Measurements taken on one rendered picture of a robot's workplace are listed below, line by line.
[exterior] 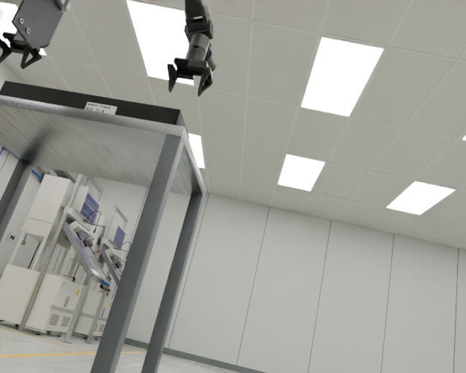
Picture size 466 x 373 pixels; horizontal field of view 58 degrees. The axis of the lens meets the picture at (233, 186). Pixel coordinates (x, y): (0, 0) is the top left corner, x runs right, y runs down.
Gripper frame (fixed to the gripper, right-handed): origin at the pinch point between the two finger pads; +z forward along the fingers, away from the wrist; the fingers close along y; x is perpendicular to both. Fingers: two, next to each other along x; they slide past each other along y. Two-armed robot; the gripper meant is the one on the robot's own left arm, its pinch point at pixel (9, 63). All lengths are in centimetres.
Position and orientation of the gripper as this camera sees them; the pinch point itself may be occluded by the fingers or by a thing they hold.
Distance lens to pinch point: 155.0
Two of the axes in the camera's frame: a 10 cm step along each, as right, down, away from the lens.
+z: -2.3, 9.0, -3.7
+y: -9.7, -2.0, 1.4
